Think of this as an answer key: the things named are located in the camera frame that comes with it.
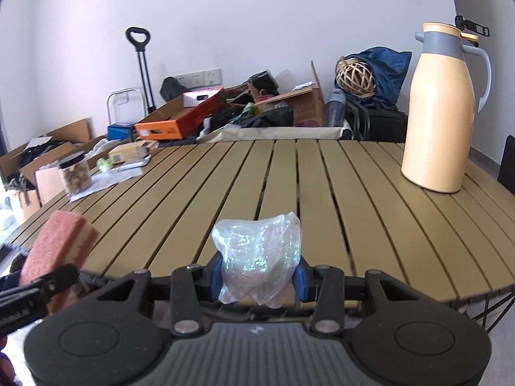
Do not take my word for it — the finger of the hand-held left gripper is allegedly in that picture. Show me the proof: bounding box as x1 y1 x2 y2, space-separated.
0 264 80 307

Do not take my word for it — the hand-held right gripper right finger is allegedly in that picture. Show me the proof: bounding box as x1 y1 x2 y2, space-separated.
292 259 421 335

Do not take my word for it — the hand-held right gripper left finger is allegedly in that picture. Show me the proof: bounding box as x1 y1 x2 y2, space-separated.
96 251 224 335

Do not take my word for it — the pink striped sponge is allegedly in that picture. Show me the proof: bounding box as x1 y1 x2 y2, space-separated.
19 210 99 315

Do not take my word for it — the clear plastic bag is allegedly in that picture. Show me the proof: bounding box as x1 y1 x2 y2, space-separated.
211 211 303 307

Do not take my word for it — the pale cardboard box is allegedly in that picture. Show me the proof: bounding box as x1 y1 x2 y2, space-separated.
5 188 41 222

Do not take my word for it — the olive folding table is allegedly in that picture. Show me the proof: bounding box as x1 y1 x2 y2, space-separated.
0 138 515 323

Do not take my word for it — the corrugated cardboard box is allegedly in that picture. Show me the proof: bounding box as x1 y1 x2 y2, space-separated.
35 164 69 206

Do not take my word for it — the clear jar with nuts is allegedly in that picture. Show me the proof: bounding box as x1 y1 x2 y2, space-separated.
58 151 93 192

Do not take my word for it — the clear plastic sheet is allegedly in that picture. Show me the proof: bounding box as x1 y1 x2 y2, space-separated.
70 166 144 202

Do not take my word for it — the large open cardboard box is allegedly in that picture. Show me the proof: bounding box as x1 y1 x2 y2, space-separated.
0 118 93 194

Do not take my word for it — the silver foil packet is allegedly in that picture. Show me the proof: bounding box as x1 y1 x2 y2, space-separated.
118 156 152 170

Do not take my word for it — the pale yellow snack box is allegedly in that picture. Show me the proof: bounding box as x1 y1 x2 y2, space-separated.
108 144 151 165

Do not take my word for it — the orange cardboard box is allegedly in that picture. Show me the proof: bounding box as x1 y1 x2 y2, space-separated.
134 87 226 141

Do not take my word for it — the green patterned bag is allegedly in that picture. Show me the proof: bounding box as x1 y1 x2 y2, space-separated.
237 102 258 126

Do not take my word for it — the black bag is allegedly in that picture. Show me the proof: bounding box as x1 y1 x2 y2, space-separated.
209 106 295 130

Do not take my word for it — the blue box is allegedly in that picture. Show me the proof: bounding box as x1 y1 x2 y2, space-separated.
107 121 134 142

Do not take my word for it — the open brown cardboard box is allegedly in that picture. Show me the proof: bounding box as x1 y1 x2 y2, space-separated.
253 60 327 128

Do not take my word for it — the grey blue water bottle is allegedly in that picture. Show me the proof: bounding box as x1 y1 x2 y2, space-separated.
325 89 346 128

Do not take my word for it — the black suitcase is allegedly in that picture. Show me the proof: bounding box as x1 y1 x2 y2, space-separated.
345 100 407 144

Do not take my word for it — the black pouch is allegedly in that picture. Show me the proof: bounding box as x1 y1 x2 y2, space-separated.
160 76 190 104

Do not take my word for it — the black case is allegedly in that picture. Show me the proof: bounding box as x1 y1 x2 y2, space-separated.
249 71 280 91

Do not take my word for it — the cream thermos jug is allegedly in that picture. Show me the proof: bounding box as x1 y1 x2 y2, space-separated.
401 23 492 194

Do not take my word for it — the woven rattan ball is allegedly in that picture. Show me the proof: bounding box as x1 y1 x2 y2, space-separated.
335 58 377 97

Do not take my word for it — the dark blue bag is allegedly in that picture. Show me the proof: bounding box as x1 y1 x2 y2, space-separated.
345 47 412 109

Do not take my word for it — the black folding chair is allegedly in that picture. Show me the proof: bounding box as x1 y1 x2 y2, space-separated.
477 134 515 335

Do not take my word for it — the black tripod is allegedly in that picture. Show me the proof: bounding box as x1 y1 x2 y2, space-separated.
454 15 491 38

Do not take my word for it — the grey metal tube frame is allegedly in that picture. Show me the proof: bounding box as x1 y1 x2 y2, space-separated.
106 88 146 128

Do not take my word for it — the row of white wall sockets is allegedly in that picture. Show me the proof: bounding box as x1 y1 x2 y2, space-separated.
174 68 222 89

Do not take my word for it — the black pull handle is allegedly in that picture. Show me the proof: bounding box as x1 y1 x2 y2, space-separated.
125 27 158 115

